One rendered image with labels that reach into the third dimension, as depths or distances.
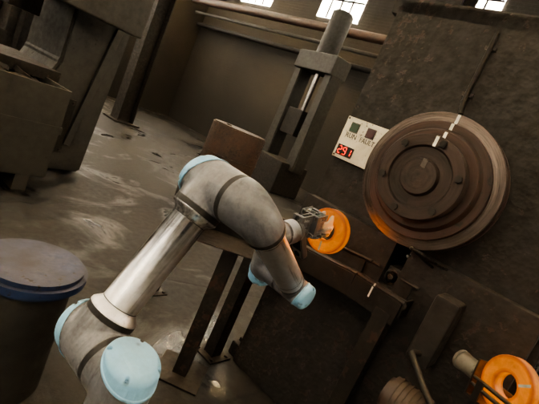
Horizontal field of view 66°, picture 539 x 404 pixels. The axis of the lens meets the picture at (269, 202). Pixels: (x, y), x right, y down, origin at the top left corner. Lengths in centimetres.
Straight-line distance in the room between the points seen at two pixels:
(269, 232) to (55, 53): 303
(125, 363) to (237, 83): 1047
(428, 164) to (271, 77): 917
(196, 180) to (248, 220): 15
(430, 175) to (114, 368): 103
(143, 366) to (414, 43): 150
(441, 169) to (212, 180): 78
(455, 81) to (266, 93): 882
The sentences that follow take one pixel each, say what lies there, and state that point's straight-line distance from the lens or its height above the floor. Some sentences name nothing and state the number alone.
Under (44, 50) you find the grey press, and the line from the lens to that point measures 384.
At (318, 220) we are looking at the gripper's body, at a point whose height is 87.
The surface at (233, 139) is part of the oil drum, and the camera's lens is 412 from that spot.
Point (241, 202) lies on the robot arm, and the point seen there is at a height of 92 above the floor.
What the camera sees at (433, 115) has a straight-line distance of 155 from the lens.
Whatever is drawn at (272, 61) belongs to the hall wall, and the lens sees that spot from 1060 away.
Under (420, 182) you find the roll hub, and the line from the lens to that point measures 141.
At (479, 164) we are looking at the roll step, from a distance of 144.
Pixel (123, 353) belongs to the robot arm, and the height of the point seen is 58.
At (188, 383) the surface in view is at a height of 1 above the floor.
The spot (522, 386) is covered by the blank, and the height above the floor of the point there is 73.
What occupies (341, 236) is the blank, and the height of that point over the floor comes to 83.
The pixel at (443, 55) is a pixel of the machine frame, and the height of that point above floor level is 156.
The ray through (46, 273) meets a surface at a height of 43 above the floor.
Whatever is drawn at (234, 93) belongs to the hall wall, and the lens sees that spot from 1111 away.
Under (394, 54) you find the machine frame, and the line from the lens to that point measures 186.
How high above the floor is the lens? 109
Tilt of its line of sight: 10 degrees down
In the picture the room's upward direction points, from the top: 23 degrees clockwise
